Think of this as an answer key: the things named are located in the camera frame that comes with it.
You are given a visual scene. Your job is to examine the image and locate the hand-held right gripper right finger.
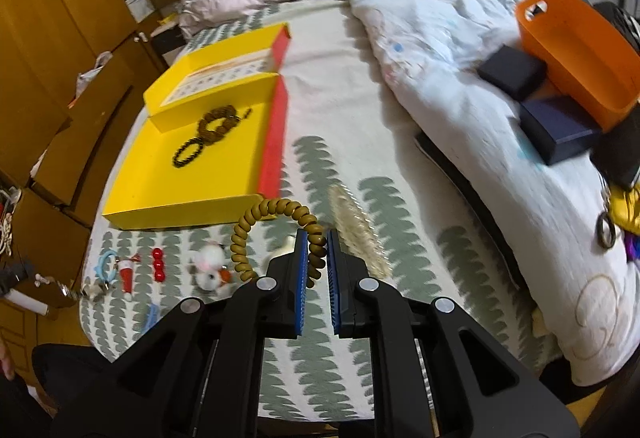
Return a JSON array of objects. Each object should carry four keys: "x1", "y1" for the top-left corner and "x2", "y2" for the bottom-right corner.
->
[{"x1": 326, "y1": 228, "x2": 581, "y2": 438}]

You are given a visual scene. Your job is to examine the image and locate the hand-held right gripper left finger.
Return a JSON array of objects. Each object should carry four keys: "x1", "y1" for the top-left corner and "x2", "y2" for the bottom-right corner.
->
[{"x1": 50, "y1": 228, "x2": 310, "y2": 438}]

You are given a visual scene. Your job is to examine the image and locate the clear plastic hair comb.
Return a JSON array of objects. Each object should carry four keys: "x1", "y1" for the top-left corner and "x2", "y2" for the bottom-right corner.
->
[{"x1": 327, "y1": 184, "x2": 394, "y2": 280}]

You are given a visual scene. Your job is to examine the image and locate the yellow coil hair tie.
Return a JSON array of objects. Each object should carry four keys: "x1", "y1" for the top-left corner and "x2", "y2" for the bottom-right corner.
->
[{"x1": 231, "y1": 198, "x2": 328, "y2": 290}]

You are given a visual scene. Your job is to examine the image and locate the light blue ring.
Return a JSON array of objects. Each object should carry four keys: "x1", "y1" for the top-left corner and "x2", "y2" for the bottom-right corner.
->
[{"x1": 96, "y1": 251, "x2": 122, "y2": 287}]

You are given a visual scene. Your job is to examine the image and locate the white plush hair ornament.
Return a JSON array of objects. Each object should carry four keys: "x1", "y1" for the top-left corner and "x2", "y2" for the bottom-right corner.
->
[{"x1": 192, "y1": 242, "x2": 234, "y2": 292}]

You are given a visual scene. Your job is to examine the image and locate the red white hair clip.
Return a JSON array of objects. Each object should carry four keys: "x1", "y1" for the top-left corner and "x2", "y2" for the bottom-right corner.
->
[{"x1": 117, "y1": 255, "x2": 144, "y2": 304}]

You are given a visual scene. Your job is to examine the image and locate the red bead hair clip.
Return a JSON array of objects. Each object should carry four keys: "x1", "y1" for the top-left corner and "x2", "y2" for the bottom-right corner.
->
[{"x1": 152, "y1": 247, "x2": 169, "y2": 284}]

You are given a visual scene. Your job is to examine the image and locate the yellow cardboard box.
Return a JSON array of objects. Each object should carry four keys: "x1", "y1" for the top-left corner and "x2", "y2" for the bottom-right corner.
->
[{"x1": 102, "y1": 22, "x2": 293, "y2": 231}]

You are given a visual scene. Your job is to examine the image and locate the person's left hand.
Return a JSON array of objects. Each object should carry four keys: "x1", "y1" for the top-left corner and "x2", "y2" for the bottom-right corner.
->
[{"x1": 0, "y1": 340, "x2": 15, "y2": 380}]

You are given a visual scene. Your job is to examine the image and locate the person's dark trousers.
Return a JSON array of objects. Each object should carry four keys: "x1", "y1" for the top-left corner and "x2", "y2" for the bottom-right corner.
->
[{"x1": 0, "y1": 343, "x2": 119, "y2": 438}]

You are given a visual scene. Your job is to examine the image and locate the leaf patterned bed sheet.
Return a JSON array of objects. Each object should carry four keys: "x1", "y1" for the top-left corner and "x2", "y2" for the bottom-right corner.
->
[{"x1": 77, "y1": 1, "x2": 576, "y2": 425}]

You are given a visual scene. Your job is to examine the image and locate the yellow wooden drawer chest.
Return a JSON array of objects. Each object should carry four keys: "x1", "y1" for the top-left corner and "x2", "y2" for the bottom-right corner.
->
[{"x1": 30, "y1": 33, "x2": 172, "y2": 220}]

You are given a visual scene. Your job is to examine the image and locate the white plastic bag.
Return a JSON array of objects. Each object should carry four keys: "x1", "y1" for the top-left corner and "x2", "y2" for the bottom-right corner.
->
[{"x1": 75, "y1": 51, "x2": 114, "y2": 99}]

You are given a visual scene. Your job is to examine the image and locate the yellow wooden wardrobe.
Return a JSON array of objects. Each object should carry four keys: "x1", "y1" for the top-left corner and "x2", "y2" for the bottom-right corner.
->
[{"x1": 0, "y1": 0, "x2": 141, "y2": 189}]

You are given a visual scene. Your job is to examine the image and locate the light blue printed quilt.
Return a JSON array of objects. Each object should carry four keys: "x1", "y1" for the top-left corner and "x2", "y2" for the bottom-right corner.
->
[{"x1": 320, "y1": 0, "x2": 640, "y2": 387}]

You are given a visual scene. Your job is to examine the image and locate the navy flat box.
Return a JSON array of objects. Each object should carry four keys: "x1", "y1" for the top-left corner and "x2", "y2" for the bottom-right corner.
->
[{"x1": 517, "y1": 96, "x2": 604, "y2": 167}]

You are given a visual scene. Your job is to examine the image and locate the black flat box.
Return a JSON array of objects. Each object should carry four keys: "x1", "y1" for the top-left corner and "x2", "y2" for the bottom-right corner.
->
[{"x1": 477, "y1": 44, "x2": 547, "y2": 101}]

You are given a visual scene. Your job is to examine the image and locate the yellow cloth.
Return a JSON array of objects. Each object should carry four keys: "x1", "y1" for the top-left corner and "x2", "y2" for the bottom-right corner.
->
[{"x1": 607, "y1": 185, "x2": 640, "y2": 237}]

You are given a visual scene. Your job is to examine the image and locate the white labelled box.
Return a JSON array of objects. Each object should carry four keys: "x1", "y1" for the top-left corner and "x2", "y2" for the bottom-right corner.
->
[{"x1": 125, "y1": 0, "x2": 156, "y2": 22}]

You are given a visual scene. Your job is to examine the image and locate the black pouch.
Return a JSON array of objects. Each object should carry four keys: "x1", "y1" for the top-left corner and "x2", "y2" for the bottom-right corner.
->
[{"x1": 592, "y1": 118, "x2": 640, "y2": 192}]

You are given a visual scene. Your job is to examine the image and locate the orange plastic basket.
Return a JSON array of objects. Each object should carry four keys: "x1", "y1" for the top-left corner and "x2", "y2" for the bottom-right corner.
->
[{"x1": 515, "y1": 0, "x2": 640, "y2": 132}]

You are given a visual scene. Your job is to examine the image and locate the black white striped item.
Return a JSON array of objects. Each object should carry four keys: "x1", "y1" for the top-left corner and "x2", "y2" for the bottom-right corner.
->
[{"x1": 595, "y1": 2, "x2": 640, "y2": 50}]

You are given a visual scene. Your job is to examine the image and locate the black bead bracelet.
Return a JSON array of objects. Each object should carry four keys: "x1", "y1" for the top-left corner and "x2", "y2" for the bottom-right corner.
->
[{"x1": 172, "y1": 139, "x2": 206, "y2": 169}]

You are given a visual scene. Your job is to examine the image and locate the brown bead bracelet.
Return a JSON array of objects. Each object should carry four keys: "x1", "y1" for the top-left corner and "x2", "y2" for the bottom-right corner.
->
[{"x1": 197, "y1": 105, "x2": 253, "y2": 147}]

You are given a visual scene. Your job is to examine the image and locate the metal key ring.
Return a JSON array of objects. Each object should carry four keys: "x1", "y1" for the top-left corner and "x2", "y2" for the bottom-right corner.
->
[{"x1": 595, "y1": 211, "x2": 619, "y2": 250}]

